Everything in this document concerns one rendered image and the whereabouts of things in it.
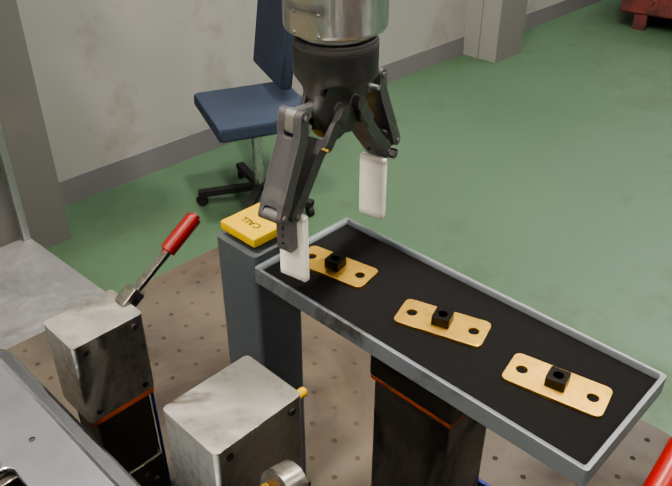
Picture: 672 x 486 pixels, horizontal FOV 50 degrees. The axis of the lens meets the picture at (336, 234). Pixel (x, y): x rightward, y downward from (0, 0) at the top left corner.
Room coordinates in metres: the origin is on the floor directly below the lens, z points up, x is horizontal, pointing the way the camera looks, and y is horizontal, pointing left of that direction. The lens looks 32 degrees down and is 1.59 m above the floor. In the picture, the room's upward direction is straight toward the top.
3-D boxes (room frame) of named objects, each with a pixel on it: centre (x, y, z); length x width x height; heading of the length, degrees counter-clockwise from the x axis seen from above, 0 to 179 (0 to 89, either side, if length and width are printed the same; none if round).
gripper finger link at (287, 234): (0.54, 0.05, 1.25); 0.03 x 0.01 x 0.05; 145
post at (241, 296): (0.70, 0.09, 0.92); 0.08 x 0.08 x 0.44; 46
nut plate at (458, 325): (0.52, -0.10, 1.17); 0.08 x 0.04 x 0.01; 63
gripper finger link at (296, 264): (0.55, 0.04, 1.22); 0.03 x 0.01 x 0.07; 55
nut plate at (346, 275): (0.61, 0.00, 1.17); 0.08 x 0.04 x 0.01; 55
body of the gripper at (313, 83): (0.61, 0.00, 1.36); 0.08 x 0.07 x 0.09; 145
